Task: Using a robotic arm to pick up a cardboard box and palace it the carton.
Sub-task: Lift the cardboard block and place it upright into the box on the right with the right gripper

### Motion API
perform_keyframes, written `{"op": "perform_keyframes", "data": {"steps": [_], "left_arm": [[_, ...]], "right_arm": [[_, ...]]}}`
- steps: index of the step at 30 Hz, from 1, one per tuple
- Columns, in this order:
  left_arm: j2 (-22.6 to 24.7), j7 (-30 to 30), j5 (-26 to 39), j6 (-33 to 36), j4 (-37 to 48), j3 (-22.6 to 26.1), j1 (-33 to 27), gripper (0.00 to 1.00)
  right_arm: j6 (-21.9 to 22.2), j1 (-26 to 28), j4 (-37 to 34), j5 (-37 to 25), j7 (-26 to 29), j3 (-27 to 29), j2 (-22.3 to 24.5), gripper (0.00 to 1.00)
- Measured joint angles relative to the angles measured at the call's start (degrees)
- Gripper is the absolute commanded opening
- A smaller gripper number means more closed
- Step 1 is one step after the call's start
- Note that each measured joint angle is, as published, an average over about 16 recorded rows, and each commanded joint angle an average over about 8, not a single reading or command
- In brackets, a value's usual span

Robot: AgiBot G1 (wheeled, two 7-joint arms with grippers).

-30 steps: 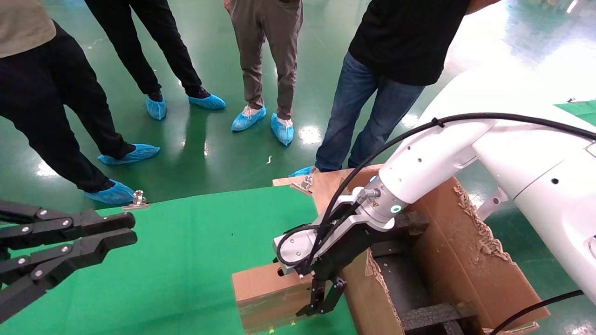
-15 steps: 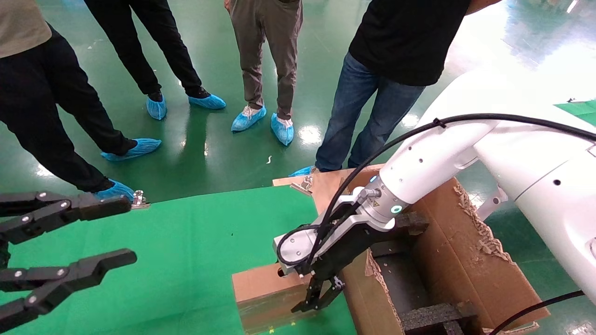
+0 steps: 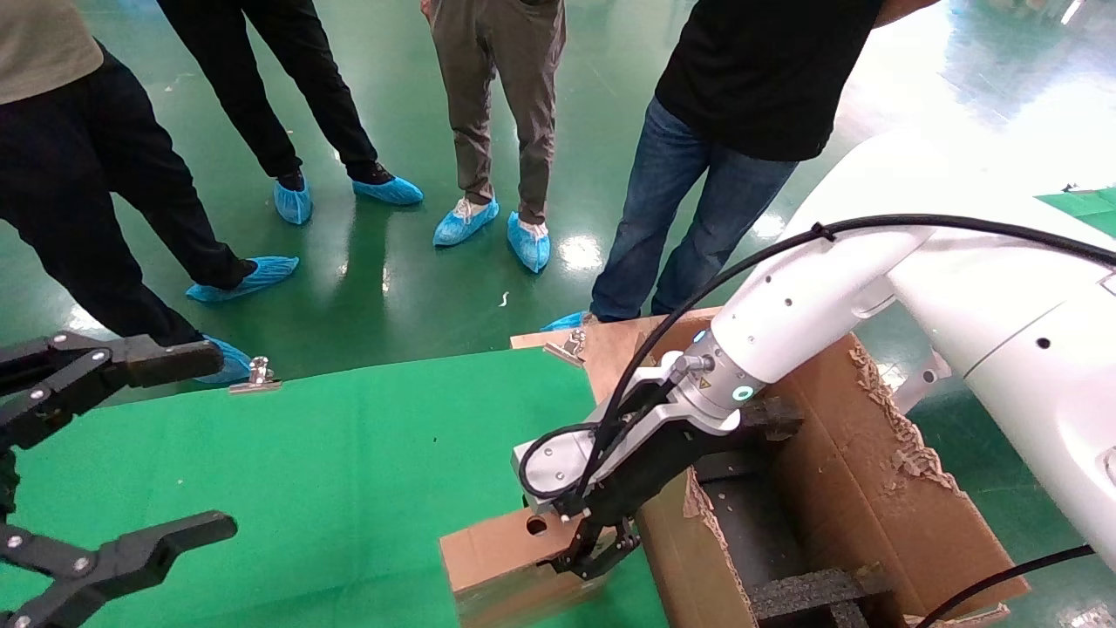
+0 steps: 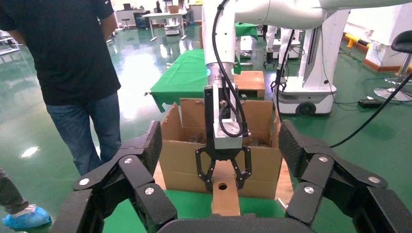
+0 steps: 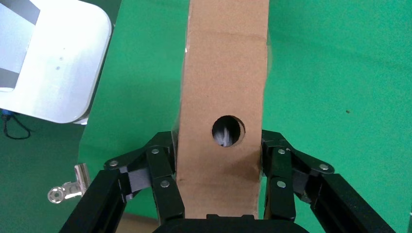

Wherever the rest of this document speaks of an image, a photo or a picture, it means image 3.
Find large green table cloth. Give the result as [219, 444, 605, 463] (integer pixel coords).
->
[0, 347, 668, 628]

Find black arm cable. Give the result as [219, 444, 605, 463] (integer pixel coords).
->
[519, 214, 1116, 505]
[915, 545, 1095, 628]

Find small cardboard box with hole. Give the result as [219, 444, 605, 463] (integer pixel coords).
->
[439, 502, 650, 628]

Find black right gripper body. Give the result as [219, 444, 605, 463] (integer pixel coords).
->
[567, 414, 742, 529]

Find person black shirt blue jeans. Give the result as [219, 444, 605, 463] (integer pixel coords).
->
[591, 0, 942, 322]

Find person olive shirt black trousers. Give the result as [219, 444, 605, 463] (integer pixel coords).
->
[0, 0, 255, 345]

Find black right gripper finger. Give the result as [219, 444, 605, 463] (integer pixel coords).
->
[551, 523, 611, 581]
[606, 516, 642, 559]

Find white metal table frame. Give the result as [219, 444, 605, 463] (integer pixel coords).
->
[894, 349, 951, 413]

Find green cloth on side table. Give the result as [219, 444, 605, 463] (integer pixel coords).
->
[1036, 188, 1116, 238]

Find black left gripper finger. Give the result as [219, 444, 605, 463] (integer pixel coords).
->
[0, 331, 226, 450]
[0, 510, 238, 628]

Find person in black trousers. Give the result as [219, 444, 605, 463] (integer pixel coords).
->
[157, 0, 381, 186]

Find grey panel inside carton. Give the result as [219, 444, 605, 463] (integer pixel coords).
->
[697, 471, 807, 585]

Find large open cardboard carton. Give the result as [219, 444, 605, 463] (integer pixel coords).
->
[584, 305, 1030, 628]

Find person in grey-brown trousers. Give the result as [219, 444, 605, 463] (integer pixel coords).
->
[421, 0, 568, 226]

